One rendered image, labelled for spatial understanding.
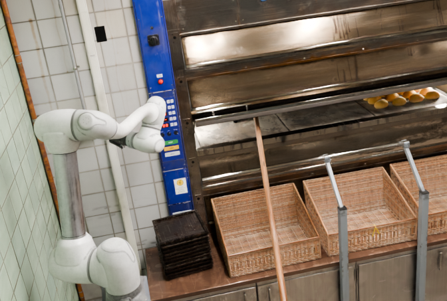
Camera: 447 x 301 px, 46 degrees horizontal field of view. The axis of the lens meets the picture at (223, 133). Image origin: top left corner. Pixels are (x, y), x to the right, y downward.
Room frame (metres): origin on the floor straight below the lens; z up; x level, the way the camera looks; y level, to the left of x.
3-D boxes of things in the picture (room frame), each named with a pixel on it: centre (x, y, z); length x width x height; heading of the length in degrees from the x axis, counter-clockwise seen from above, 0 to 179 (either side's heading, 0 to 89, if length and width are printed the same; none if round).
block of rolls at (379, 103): (3.61, -1.23, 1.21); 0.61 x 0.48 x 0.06; 8
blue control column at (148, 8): (3.88, 0.45, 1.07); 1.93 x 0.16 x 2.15; 8
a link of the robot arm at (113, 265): (1.92, 0.53, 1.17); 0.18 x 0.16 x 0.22; 75
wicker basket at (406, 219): (2.83, -0.77, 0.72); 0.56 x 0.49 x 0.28; 97
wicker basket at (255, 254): (2.76, -0.18, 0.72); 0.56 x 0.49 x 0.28; 99
